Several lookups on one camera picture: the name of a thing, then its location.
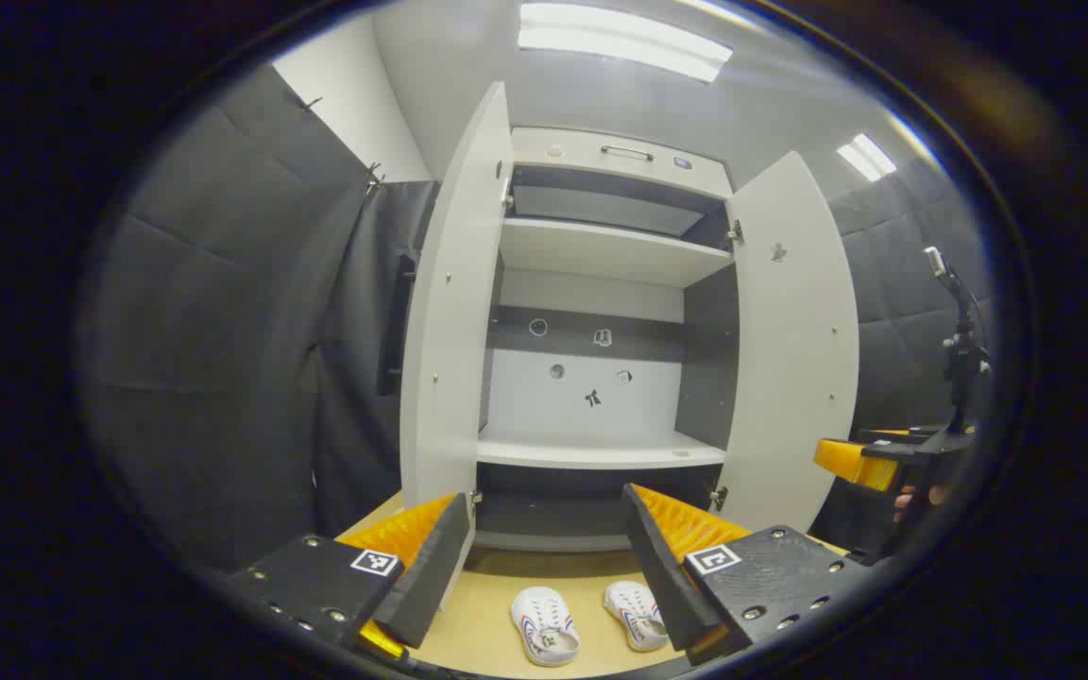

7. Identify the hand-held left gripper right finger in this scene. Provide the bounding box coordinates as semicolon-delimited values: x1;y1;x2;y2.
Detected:
621;484;871;667

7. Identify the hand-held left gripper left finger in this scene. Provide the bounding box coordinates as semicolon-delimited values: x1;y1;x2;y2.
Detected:
223;491;477;662

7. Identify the white canvas shoe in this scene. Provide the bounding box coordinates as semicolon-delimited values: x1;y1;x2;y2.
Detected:
510;586;581;668
603;580;670;653

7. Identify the white shoe cabinet door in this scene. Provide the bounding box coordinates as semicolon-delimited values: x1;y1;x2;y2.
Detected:
399;80;515;610
719;151;861;535

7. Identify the white shoe cabinet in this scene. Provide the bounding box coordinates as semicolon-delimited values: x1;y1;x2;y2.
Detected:
473;126;743;553

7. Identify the black tripod stand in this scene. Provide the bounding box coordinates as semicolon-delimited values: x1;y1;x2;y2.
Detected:
922;246;994;435

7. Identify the black backdrop cloth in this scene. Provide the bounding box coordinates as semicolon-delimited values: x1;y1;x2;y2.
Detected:
76;61;441;572
807;156;996;558

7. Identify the small ceiling light panel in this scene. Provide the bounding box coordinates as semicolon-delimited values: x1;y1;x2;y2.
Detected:
835;132;898;183

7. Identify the large ceiling light panel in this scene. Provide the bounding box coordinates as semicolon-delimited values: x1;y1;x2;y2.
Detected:
516;2;736;86

